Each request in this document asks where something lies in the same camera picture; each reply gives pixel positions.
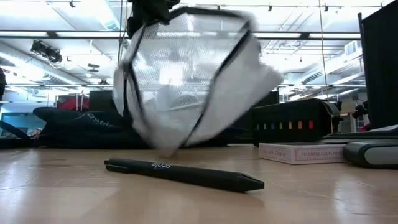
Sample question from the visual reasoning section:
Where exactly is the white printed box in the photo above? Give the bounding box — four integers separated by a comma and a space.
259, 142, 348, 165

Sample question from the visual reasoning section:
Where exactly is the grey device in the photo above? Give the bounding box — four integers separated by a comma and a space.
343, 140, 398, 169

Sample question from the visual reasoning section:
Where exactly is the navy blue backpack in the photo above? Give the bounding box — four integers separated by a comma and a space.
32, 106, 249, 149

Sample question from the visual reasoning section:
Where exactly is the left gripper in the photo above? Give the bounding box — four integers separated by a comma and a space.
127, 0, 181, 35

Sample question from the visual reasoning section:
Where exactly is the white item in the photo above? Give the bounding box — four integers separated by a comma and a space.
368, 124, 398, 133

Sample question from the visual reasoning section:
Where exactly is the black monitor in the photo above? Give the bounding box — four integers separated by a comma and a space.
89, 90, 114, 111

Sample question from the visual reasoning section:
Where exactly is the black ceiling-mounted camera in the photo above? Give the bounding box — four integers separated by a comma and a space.
30, 39, 63, 65

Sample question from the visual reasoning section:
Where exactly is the black pen white print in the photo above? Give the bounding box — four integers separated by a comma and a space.
104, 157, 265, 193

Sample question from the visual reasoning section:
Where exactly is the black network switch box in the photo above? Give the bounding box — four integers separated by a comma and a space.
251, 98, 336, 147

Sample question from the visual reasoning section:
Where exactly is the background black camera rig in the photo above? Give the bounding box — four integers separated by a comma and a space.
353, 99, 369, 121

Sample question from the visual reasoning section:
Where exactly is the red bin rack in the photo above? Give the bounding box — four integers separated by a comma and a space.
55, 94, 90, 111

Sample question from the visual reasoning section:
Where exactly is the black partition panel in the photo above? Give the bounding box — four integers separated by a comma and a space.
359, 2, 398, 130

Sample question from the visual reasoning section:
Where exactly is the clear mesh zip pouch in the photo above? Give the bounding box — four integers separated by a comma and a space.
112, 7, 284, 153

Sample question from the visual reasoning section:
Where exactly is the black metal table frame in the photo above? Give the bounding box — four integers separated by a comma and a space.
0, 119, 37, 149

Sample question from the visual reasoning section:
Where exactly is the black background cabinet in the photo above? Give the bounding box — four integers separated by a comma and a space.
256, 90, 280, 106

